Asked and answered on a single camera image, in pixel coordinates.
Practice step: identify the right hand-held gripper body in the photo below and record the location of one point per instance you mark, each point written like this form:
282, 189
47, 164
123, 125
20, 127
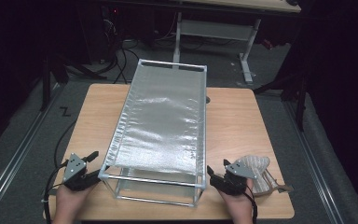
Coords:
236, 183

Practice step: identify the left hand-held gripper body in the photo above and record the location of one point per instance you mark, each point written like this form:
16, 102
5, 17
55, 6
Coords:
74, 168

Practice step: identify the metal rack with grey fabric shelves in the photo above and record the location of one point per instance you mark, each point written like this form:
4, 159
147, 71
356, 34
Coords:
164, 118

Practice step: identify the person's right hand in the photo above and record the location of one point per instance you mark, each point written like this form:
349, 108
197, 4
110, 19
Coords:
239, 205

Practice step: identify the person's left hand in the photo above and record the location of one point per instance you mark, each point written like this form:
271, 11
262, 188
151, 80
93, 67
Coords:
70, 202

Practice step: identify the grey tape piece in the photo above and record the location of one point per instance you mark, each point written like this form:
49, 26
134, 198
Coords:
53, 191

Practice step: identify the black metal stand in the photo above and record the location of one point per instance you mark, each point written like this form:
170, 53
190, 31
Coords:
300, 109
46, 84

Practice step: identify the small red object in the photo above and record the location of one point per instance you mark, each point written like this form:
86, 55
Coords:
267, 44

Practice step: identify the white-legged background desk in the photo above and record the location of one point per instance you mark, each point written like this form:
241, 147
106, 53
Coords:
217, 29

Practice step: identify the metal floor rail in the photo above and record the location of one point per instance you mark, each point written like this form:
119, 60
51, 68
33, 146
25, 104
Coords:
313, 161
21, 149

